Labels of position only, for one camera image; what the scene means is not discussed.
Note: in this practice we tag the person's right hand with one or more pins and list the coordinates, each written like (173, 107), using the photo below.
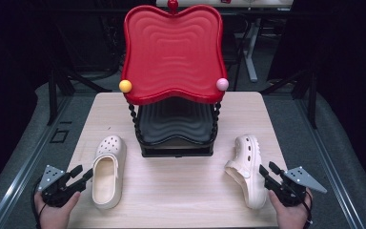
(290, 218)

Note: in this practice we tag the red and black two-tier rack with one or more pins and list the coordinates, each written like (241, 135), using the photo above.
(173, 54)

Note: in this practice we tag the cream clog shoe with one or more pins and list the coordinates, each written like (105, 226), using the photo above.
(250, 165)
(103, 178)

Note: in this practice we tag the person's left hand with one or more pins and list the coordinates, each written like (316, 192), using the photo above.
(54, 218)

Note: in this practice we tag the white desk with metal legs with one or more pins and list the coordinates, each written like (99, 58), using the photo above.
(251, 54)

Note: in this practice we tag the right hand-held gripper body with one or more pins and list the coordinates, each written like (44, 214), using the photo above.
(295, 187)

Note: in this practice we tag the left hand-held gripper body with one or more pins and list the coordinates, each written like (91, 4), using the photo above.
(55, 187)

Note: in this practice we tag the grey metal floor rail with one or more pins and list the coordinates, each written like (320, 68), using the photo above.
(28, 162)
(330, 165)

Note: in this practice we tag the black metal stand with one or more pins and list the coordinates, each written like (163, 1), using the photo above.
(52, 95)
(313, 101)

